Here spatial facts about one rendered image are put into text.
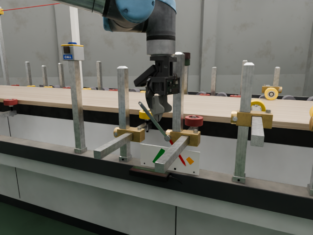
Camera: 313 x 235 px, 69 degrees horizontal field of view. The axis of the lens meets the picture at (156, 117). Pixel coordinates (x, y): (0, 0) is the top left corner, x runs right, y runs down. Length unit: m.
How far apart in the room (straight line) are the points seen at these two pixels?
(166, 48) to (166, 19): 0.08
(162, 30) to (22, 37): 4.27
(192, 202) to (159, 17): 0.74
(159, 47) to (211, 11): 4.48
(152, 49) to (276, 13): 5.51
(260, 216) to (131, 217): 0.79
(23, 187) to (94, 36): 3.28
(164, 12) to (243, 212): 0.79
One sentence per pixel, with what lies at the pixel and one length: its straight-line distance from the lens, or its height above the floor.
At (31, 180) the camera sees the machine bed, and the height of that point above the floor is 0.30.
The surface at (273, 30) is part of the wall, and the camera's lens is 6.04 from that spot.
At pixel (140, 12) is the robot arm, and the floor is 1.24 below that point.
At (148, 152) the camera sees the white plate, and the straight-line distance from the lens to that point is 1.00.
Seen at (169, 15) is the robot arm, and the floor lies 1.27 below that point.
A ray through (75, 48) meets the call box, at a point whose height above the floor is 1.20.
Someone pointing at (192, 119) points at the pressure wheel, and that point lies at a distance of 0.99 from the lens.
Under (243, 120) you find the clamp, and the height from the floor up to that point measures 0.94.
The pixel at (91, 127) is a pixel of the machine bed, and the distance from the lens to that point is 1.42.
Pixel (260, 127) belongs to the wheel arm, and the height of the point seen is 0.96.
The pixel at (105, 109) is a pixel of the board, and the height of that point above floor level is 0.89.
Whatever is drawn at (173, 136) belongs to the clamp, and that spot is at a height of 0.85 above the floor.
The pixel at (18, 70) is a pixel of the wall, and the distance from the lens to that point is 4.88.
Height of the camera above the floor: 1.13
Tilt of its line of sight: 13 degrees down
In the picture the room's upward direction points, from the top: straight up
